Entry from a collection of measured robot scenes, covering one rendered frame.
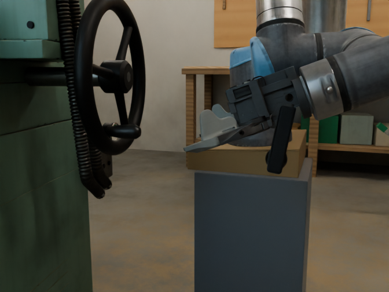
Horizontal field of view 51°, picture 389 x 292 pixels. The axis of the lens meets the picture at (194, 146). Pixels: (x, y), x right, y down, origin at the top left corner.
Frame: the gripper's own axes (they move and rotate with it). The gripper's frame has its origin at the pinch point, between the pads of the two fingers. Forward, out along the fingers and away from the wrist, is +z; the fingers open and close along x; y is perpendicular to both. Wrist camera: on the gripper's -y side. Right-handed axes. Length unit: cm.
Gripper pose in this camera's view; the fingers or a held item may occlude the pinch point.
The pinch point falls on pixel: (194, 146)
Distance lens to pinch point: 69.7
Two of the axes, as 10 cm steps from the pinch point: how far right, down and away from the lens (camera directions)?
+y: -3.4, -9.4, -1.0
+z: -9.2, 3.1, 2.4
